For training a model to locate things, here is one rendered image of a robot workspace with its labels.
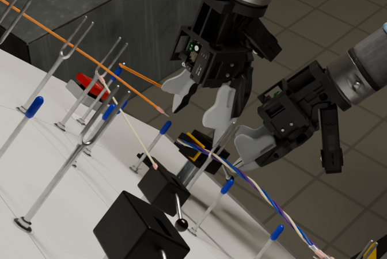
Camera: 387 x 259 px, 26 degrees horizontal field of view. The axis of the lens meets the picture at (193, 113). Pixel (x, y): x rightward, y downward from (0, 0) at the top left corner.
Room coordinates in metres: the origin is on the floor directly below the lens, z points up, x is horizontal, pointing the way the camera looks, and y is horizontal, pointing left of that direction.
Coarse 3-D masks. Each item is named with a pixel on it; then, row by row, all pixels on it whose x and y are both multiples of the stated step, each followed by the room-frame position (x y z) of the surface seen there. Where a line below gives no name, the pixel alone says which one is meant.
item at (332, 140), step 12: (324, 108) 0.95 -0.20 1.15; (336, 108) 0.95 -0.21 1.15; (324, 120) 0.95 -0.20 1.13; (336, 120) 0.94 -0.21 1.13; (324, 132) 0.94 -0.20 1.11; (336, 132) 0.94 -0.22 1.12; (324, 144) 0.93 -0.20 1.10; (336, 144) 0.93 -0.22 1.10; (324, 156) 0.93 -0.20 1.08; (336, 156) 0.92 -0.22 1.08; (336, 168) 0.92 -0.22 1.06
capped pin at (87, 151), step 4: (124, 104) 0.80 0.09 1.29; (112, 120) 0.79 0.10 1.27; (108, 124) 0.79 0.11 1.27; (100, 136) 0.78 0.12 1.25; (96, 140) 0.77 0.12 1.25; (92, 144) 0.77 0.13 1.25; (88, 148) 0.77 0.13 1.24; (84, 152) 0.76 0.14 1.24; (88, 152) 0.76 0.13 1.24; (88, 156) 0.76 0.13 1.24
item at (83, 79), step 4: (76, 76) 1.07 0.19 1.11; (80, 76) 1.07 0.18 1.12; (84, 76) 1.07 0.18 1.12; (80, 80) 1.06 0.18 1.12; (84, 80) 1.06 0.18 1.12; (88, 80) 1.06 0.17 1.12; (84, 84) 1.05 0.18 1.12; (88, 84) 1.05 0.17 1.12; (96, 84) 1.07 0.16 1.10; (84, 88) 1.06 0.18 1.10; (92, 88) 1.04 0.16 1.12; (96, 88) 1.04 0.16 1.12; (100, 88) 1.06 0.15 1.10; (92, 92) 1.04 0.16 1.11; (96, 92) 1.04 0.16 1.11; (100, 92) 1.04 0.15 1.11; (92, 96) 1.05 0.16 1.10; (96, 96) 1.05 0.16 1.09; (104, 96) 1.05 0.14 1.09; (100, 100) 1.05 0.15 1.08
